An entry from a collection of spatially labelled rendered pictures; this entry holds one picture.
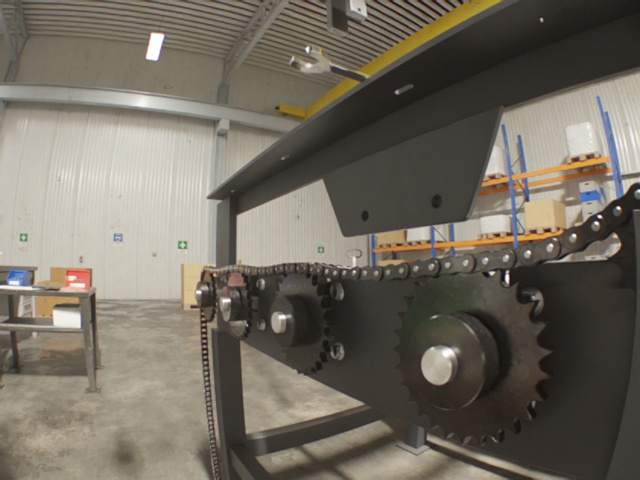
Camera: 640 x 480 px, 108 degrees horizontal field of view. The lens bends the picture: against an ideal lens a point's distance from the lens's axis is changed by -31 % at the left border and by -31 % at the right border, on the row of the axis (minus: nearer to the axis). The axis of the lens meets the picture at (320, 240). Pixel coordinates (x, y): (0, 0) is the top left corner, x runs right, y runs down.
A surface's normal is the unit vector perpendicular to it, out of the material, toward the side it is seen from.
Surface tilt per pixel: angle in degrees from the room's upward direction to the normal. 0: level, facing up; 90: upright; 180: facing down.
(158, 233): 90
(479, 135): 90
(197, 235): 90
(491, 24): 180
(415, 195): 90
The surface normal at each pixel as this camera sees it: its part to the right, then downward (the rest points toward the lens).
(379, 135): -0.84, -0.04
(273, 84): 0.54, -0.07
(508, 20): 0.01, 1.00
